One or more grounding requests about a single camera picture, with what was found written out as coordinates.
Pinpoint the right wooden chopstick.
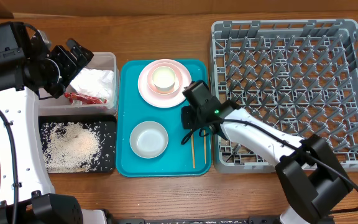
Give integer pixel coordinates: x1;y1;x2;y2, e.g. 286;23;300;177
203;130;207;164

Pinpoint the clear plastic bin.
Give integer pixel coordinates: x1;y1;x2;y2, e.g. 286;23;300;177
39;52;120;116

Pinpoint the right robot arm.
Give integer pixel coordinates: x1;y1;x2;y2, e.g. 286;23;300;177
181;80;355;223

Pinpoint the pile of rice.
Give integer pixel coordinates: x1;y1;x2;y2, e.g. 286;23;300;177
40;121;116;173

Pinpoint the left wooden chopstick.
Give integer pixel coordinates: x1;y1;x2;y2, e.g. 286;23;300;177
190;135;196;169

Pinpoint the wooden chopstick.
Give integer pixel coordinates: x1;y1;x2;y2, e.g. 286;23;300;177
190;135;196;169
203;130;207;164

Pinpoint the teal serving tray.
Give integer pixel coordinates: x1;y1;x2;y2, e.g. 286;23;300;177
116;60;212;177

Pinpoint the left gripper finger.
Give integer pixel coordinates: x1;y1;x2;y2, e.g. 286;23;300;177
52;45;78;87
67;39;94;70

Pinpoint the black plastic tray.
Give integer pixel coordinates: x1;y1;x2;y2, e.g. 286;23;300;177
38;114;118;174

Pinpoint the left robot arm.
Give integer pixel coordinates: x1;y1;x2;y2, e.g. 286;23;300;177
0;22;114;223

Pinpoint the red snack wrapper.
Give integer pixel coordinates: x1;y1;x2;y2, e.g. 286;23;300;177
64;93;107;105

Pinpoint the white cup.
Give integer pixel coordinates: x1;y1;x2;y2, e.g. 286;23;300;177
152;66;176;93

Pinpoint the white napkin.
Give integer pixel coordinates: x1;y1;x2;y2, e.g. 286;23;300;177
70;68;115;100

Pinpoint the pink plate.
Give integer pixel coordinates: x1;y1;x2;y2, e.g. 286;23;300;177
138;59;191;108

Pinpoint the grey bowl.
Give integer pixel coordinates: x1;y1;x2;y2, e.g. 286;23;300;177
130;121;169;159

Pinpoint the grey dishwasher rack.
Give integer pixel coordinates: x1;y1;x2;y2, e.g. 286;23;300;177
209;19;358;172

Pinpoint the pink bowl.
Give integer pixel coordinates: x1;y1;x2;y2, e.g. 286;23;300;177
147;62;182;95

